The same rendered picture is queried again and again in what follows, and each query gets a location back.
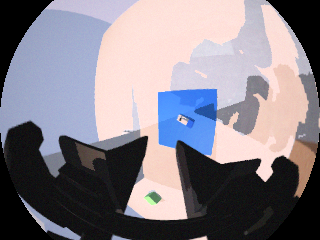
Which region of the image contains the small green block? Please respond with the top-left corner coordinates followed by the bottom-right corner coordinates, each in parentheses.
top-left (144, 191), bottom-right (161, 205)

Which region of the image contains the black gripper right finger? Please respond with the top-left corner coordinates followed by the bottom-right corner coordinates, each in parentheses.
top-left (175, 140), bottom-right (261, 219)

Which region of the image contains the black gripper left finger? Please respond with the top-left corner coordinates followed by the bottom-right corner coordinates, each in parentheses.
top-left (59, 135), bottom-right (148, 213)

